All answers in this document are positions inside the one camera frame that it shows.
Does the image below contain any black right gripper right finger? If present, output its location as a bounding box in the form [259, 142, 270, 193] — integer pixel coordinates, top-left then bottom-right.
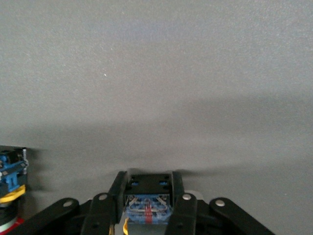
[165, 171, 274, 235]

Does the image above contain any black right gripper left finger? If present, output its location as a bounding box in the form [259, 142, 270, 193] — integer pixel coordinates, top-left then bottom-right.
[14, 171, 128, 235]

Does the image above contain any yellow push button switch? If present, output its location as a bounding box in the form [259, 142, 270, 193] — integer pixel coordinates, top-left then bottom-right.
[122, 173, 176, 235]

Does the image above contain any red push button switch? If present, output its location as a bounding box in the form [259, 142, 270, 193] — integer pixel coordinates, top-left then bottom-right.
[0, 146, 28, 233]

